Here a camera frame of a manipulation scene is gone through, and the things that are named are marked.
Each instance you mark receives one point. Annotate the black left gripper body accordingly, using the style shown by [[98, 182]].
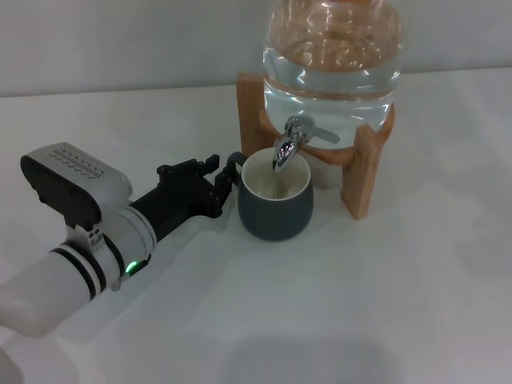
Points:
[[180, 200]]

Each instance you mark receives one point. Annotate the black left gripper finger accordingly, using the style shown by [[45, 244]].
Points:
[[222, 188], [208, 163]]

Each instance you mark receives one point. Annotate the dark mug with white interior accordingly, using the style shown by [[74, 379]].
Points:
[[276, 218]]

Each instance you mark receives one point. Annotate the chrome faucet with lever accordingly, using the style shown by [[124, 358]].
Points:
[[286, 150]]

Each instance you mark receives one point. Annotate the wooden dispenser stand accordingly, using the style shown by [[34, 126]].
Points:
[[362, 180]]

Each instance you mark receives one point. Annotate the clear glass water dispenser jar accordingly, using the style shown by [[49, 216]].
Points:
[[332, 80]]

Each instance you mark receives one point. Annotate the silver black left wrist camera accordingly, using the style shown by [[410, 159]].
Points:
[[72, 184]]

